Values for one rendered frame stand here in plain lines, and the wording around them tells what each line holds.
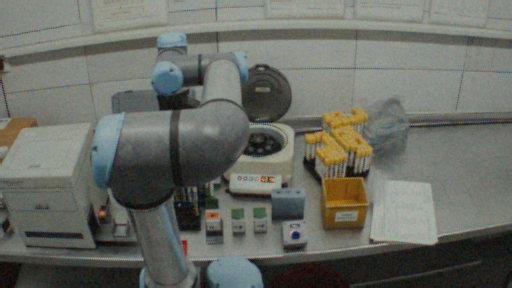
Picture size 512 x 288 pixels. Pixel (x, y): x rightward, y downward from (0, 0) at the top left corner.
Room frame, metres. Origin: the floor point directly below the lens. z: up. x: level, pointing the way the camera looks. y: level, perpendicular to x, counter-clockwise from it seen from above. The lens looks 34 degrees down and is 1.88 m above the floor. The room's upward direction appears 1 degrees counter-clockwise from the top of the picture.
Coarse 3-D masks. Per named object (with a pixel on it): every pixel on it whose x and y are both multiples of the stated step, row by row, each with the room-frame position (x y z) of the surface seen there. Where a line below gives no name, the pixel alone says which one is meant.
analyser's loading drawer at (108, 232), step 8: (96, 224) 0.98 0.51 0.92; (104, 224) 0.99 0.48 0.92; (112, 224) 0.96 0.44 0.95; (120, 224) 0.98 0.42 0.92; (128, 224) 0.97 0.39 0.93; (96, 232) 0.95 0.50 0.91; (104, 232) 0.95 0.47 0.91; (112, 232) 0.93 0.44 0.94; (120, 232) 0.95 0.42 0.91; (128, 232) 0.95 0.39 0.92; (96, 240) 0.92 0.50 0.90; (112, 240) 0.93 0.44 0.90; (120, 240) 0.93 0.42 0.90; (128, 240) 0.93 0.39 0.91; (136, 240) 0.93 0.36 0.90
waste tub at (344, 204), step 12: (324, 180) 1.13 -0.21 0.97; (336, 180) 1.13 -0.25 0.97; (348, 180) 1.13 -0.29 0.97; (360, 180) 1.13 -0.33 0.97; (324, 192) 1.07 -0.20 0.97; (336, 192) 1.13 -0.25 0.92; (348, 192) 1.13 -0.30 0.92; (360, 192) 1.11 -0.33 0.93; (324, 204) 1.05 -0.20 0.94; (336, 204) 1.11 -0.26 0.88; (348, 204) 1.11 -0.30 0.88; (360, 204) 1.00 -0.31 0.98; (324, 216) 1.03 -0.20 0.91; (336, 216) 1.00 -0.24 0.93; (348, 216) 1.00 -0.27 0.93; (360, 216) 1.00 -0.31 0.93; (324, 228) 1.00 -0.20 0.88; (336, 228) 1.00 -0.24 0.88; (348, 228) 1.00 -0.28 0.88
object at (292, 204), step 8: (272, 192) 1.08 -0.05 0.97; (280, 192) 1.07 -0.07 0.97; (296, 192) 1.07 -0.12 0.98; (304, 192) 1.07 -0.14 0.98; (272, 200) 1.05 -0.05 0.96; (280, 200) 1.05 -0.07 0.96; (288, 200) 1.05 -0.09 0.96; (296, 200) 1.05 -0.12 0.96; (304, 200) 1.05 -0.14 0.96; (272, 208) 1.05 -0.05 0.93; (280, 208) 1.05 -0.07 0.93; (288, 208) 1.05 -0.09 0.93; (296, 208) 1.05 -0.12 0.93; (272, 216) 1.05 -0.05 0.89; (280, 216) 1.05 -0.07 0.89; (288, 216) 1.05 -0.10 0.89; (296, 216) 1.05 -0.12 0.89
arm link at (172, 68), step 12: (168, 60) 0.94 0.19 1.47; (180, 60) 0.95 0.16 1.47; (192, 60) 0.95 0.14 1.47; (156, 72) 0.91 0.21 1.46; (168, 72) 0.90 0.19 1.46; (180, 72) 0.92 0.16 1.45; (192, 72) 0.93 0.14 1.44; (156, 84) 0.90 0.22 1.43; (168, 84) 0.90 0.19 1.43; (180, 84) 0.91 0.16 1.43; (192, 84) 0.93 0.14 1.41
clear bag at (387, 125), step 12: (396, 96) 1.53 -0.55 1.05; (372, 108) 1.51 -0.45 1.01; (384, 108) 1.48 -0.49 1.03; (396, 108) 1.48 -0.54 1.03; (372, 120) 1.46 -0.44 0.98; (384, 120) 1.44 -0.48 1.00; (396, 120) 1.46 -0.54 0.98; (372, 132) 1.44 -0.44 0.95; (384, 132) 1.43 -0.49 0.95; (396, 132) 1.45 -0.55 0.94; (372, 144) 1.42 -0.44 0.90; (384, 144) 1.44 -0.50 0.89; (396, 144) 1.44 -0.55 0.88
